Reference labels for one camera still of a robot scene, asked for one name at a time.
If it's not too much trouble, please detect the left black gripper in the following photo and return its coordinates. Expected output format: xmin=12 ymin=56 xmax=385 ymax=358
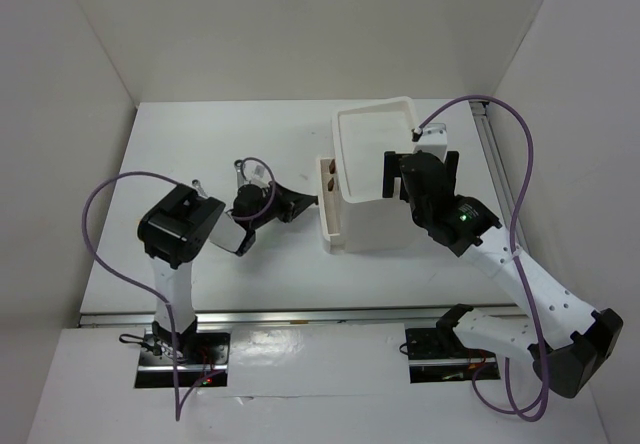
xmin=249 ymin=180 xmax=314 ymax=230

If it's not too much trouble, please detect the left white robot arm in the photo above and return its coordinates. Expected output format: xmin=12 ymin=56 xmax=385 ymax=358
xmin=137 ymin=182 xmax=319 ymax=363

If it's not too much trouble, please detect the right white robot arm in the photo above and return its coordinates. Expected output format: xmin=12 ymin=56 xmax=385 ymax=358
xmin=382 ymin=151 xmax=623 ymax=398

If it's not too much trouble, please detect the white drawer cabinet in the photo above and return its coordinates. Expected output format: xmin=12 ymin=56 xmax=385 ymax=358
xmin=317 ymin=97 xmax=448 ymax=253

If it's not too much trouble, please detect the long silver ratchet wrench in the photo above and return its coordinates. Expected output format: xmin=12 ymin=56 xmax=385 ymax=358
xmin=234 ymin=159 xmax=247 ymax=189

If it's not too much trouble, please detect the small silver wrench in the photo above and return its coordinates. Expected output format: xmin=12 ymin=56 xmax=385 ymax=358
xmin=192 ymin=179 xmax=208 ymax=199

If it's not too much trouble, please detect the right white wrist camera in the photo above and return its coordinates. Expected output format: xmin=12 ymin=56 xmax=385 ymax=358
xmin=412 ymin=122 xmax=448 ymax=162

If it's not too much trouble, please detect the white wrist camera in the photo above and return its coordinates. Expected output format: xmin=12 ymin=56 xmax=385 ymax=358
xmin=412 ymin=122 xmax=448 ymax=162
xmin=248 ymin=163 xmax=271 ymax=188

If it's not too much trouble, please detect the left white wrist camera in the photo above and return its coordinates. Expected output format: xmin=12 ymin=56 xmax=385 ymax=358
xmin=248 ymin=163 xmax=271 ymax=188

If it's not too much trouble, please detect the right side aluminium rail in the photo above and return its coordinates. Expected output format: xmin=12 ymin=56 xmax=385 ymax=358
xmin=470 ymin=100 xmax=515 ymax=228

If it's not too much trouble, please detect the aluminium rail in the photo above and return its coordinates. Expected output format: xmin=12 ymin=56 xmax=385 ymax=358
xmin=78 ymin=306 xmax=450 ymax=328
xmin=470 ymin=100 xmax=515 ymax=228

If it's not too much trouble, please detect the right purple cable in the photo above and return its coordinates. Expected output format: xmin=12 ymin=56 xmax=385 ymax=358
xmin=411 ymin=94 xmax=550 ymax=423

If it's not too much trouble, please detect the purple cable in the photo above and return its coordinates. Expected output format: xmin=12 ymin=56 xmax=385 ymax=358
xmin=81 ymin=156 xmax=276 ymax=421
xmin=411 ymin=94 xmax=550 ymax=423

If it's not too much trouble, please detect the front aluminium rail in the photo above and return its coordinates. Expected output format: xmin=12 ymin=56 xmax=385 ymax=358
xmin=78 ymin=306 xmax=450 ymax=328

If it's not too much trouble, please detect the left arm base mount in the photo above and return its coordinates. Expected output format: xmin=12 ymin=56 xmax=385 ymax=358
xmin=118 ymin=331 xmax=231 ymax=389

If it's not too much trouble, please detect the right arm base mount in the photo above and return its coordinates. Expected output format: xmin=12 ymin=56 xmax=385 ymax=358
xmin=398 ymin=327 xmax=501 ymax=384

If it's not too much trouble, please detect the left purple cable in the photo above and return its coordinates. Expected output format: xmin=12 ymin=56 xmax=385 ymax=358
xmin=81 ymin=156 xmax=276 ymax=421

